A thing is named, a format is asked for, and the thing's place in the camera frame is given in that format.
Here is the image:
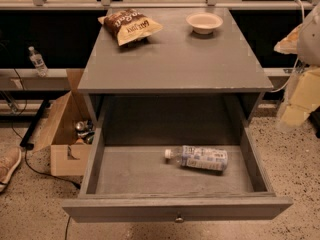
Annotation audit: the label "grey cabinet counter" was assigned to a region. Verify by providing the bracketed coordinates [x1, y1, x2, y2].
[78, 8, 273, 130]

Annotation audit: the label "metal drawer knob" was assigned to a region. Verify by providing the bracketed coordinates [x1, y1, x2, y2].
[175, 214, 184, 223]

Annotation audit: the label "white cable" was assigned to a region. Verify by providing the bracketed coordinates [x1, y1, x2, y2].
[270, 0, 306, 94]

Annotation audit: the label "cardboard box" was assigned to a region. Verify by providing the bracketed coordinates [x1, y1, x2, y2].
[34, 69, 91, 176]

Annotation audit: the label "brown chip bag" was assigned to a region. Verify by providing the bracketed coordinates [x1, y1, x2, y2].
[98, 9, 163, 46]

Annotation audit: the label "clear water bottle on ledge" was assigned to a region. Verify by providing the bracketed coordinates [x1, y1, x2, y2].
[28, 46, 48, 77]

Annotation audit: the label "tan shoe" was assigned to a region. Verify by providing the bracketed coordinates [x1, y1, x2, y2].
[0, 147, 22, 193]

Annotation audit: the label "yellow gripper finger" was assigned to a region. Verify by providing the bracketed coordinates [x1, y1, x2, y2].
[279, 67, 320, 128]
[274, 25, 302, 54]

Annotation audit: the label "open grey drawer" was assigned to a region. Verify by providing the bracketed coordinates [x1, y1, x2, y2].
[63, 122, 293, 222]

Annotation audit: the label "black table leg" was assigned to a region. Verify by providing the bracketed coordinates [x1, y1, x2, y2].
[20, 99, 50, 150]

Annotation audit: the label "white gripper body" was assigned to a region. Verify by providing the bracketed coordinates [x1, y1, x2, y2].
[297, 4, 320, 66]

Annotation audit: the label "black floor cable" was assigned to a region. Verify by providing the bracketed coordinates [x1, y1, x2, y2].
[10, 67, 82, 240]

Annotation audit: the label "blue label plastic bottle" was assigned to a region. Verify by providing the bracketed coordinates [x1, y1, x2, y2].
[164, 145, 228, 172]

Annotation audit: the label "cans in cardboard box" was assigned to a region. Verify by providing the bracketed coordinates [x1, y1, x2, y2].
[75, 120, 95, 144]

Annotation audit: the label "white bowl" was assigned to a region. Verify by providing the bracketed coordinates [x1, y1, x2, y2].
[186, 12, 223, 35]

